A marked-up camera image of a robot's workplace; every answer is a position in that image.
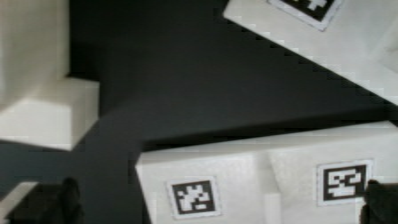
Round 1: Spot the white cabinet door panel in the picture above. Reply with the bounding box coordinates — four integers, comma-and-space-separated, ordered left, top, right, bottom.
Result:
225, 0, 398, 105
136, 121, 398, 224

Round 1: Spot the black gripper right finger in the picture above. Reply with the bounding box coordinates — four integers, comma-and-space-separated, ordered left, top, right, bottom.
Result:
361, 180, 398, 224

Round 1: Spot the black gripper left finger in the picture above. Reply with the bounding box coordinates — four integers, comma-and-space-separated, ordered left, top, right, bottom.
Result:
0, 178, 84, 224

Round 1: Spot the white U-shaped fence frame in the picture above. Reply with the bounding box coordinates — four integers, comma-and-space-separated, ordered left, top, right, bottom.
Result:
0, 0, 100, 151

